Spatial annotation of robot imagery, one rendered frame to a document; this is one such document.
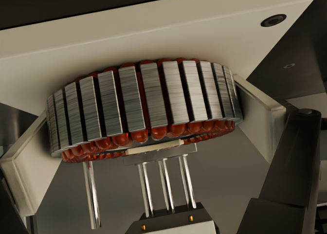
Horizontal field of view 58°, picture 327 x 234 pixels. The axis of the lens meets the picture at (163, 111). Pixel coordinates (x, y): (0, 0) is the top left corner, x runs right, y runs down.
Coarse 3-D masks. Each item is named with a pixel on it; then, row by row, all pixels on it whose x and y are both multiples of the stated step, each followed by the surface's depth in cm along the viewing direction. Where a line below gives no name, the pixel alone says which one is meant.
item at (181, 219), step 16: (144, 176) 31; (160, 176) 31; (144, 192) 31; (192, 192) 31; (176, 208) 34; (192, 208) 30; (160, 224) 21; (176, 224) 20; (192, 224) 19; (208, 224) 19
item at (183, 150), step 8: (192, 144) 30; (152, 152) 30; (160, 152) 29; (168, 152) 29; (176, 152) 29; (184, 152) 29; (192, 152) 29; (128, 160) 29; (136, 160) 29; (144, 160) 29; (152, 160) 29; (160, 160) 31
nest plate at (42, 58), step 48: (192, 0) 11; (240, 0) 11; (288, 0) 11; (0, 48) 11; (48, 48) 11; (96, 48) 12; (144, 48) 12; (192, 48) 13; (240, 48) 15; (0, 96) 15; (48, 96) 16
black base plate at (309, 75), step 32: (0, 0) 10; (32, 0) 10; (64, 0) 10; (96, 0) 11; (128, 0) 11; (320, 0) 14; (288, 32) 17; (320, 32) 18; (288, 64) 24; (320, 64) 26; (288, 96) 41; (0, 128) 27
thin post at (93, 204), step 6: (84, 162) 25; (90, 162) 25; (84, 168) 25; (90, 168) 25; (84, 174) 25; (90, 174) 25; (90, 180) 24; (90, 186) 24; (90, 192) 24; (90, 198) 24; (96, 198) 24; (90, 204) 24; (96, 204) 24; (90, 210) 24; (96, 210) 24; (90, 216) 24; (96, 216) 24; (96, 222) 24; (96, 228) 24
